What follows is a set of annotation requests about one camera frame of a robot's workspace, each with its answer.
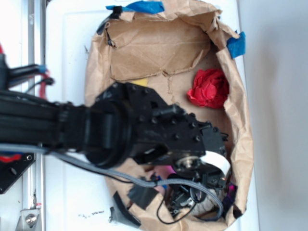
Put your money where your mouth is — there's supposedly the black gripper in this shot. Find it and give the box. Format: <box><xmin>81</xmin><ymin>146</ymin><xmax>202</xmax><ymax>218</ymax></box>
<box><xmin>96</xmin><ymin>82</ymin><xmax>230</xmax><ymax>216</ymax></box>

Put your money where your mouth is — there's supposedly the white paper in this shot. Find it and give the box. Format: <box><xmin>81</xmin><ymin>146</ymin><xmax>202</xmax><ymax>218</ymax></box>
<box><xmin>191</xmin><ymin>195</ymin><xmax>218</xmax><ymax>217</ymax></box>

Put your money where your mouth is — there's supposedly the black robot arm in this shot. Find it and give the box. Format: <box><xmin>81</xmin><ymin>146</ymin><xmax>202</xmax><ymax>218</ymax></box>
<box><xmin>0</xmin><ymin>54</ymin><xmax>231</xmax><ymax>217</ymax></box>

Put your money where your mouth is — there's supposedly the red crumpled paper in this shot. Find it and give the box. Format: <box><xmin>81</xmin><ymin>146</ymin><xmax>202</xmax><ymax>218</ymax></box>
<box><xmin>187</xmin><ymin>68</ymin><xmax>229</xmax><ymax>109</ymax></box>

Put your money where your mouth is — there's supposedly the pink plush toy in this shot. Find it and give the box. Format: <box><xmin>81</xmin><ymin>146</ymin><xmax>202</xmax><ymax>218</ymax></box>
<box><xmin>147</xmin><ymin>166</ymin><xmax>175</xmax><ymax>196</ymax></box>

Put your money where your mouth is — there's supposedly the yellow sponge piece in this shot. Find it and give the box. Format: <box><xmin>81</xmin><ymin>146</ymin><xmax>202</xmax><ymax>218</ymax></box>
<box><xmin>131</xmin><ymin>78</ymin><xmax>148</xmax><ymax>87</ymax></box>

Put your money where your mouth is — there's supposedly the brown paper bag bin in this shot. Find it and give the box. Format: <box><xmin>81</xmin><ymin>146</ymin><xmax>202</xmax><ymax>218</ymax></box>
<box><xmin>85</xmin><ymin>0</ymin><xmax>254</xmax><ymax>231</ymax></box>

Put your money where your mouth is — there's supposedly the blue tape right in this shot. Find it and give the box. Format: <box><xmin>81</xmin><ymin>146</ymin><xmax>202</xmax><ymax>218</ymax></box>
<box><xmin>227</xmin><ymin>32</ymin><xmax>246</xmax><ymax>59</ymax></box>

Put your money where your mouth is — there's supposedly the blue tape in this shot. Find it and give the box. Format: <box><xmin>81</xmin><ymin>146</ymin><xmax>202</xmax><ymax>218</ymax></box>
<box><xmin>106</xmin><ymin>0</ymin><xmax>165</xmax><ymax>14</ymax></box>
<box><xmin>227</xmin><ymin>32</ymin><xmax>246</xmax><ymax>59</ymax></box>

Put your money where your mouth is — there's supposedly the blue tape top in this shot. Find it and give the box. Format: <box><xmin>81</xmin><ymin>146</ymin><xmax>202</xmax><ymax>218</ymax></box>
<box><xmin>106</xmin><ymin>0</ymin><xmax>165</xmax><ymax>14</ymax></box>

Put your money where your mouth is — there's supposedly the thin black cable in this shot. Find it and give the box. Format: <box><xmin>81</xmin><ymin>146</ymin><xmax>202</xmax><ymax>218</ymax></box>
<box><xmin>113</xmin><ymin>173</ymin><xmax>205</xmax><ymax>225</ymax></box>

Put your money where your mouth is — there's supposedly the grey braided cable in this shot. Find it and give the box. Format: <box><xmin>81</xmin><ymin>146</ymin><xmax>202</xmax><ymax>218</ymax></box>
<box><xmin>0</xmin><ymin>143</ymin><xmax>224</xmax><ymax>221</ymax></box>

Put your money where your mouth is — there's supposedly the aluminium rail frame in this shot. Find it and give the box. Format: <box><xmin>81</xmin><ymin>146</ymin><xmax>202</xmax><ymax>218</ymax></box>
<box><xmin>16</xmin><ymin>0</ymin><xmax>47</xmax><ymax>231</ymax></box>

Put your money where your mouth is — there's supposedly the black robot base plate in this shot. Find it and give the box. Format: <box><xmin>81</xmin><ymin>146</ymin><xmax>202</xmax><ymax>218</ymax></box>
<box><xmin>0</xmin><ymin>152</ymin><xmax>36</xmax><ymax>194</ymax></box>

